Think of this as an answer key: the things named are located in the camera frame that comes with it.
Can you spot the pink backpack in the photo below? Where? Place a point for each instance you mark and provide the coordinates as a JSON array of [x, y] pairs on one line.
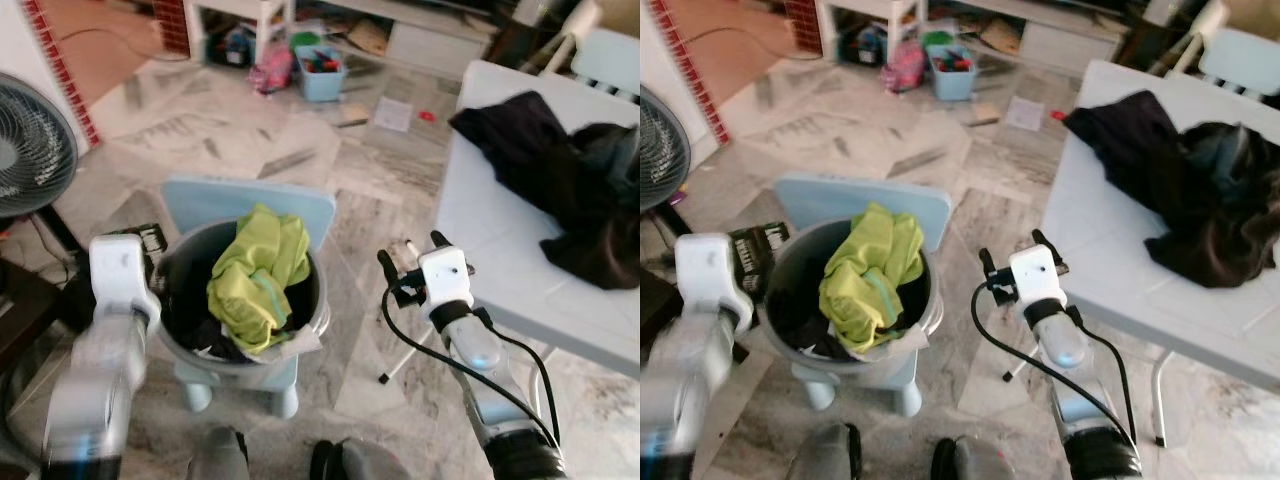
[[272, 72], [903, 68]]

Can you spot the light blue plastic chair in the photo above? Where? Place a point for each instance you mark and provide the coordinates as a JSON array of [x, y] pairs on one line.
[[610, 60], [810, 200], [200, 205], [1240, 60]]

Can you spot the grey standing fan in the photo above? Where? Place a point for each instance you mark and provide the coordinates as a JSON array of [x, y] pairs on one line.
[[30, 150], [660, 150]]

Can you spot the light blue toy bin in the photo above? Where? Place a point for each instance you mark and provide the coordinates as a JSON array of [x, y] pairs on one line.
[[952, 78], [320, 80]]

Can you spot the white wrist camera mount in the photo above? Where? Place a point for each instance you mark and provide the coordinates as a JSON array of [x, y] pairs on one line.
[[710, 275], [1036, 277], [122, 270], [447, 278]]

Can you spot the silver left robot leg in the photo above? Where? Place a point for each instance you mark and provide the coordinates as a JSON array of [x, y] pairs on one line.
[[825, 458], [218, 458]]

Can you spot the black printed box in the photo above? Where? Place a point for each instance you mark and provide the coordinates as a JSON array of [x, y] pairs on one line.
[[765, 260], [153, 250]]

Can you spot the brown patterned board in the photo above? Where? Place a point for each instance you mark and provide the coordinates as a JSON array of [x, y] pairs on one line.
[[367, 37], [1000, 37]]

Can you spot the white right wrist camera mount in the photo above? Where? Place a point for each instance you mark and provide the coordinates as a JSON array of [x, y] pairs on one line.
[[447, 278], [1036, 277]]

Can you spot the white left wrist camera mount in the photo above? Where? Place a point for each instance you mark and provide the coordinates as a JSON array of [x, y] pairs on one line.
[[710, 275], [122, 270]]

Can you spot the small wooden block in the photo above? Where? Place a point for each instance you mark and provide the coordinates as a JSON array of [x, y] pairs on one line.
[[352, 120], [982, 117]]

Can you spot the grey round tub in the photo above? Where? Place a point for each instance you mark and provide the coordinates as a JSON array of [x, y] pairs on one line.
[[790, 330], [180, 330]]

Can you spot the lime green garment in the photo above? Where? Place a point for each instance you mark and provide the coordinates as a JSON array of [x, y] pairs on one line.
[[260, 270], [870, 270]]

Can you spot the white marker pen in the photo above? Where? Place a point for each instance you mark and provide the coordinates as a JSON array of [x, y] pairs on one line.
[[409, 246]]

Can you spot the white low cabinet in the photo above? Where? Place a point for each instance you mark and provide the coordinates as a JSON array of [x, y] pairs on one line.
[[430, 45], [1060, 45]]

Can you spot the white crumpled garment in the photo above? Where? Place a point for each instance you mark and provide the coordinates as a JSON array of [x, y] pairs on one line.
[[290, 345], [895, 345]]

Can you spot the dark navy garment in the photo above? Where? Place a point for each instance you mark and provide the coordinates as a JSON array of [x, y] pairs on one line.
[[510, 140], [1125, 140]]

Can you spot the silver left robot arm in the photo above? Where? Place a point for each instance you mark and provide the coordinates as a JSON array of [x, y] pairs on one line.
[[685, 390], [95, 380]]

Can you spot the brownish black garment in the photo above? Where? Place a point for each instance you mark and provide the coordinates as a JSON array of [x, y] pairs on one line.
[[600, 250], [1220, 250]]

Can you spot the white paper sheet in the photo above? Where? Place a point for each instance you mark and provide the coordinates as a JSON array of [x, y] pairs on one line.
[[1024, 114], [392, 115]]

